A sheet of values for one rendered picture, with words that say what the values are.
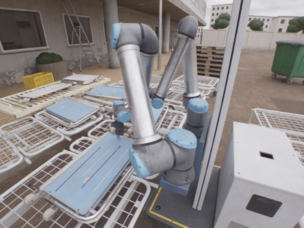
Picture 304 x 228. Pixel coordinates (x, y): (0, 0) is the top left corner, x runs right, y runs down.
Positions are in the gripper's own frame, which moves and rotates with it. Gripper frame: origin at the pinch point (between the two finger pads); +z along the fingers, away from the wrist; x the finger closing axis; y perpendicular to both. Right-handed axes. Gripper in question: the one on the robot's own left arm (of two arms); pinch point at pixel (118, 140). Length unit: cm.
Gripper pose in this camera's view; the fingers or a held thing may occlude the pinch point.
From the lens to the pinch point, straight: 143.0
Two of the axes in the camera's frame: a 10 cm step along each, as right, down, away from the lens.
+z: -0.7, 8.7, 4.8
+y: 3.9, -4.2, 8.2
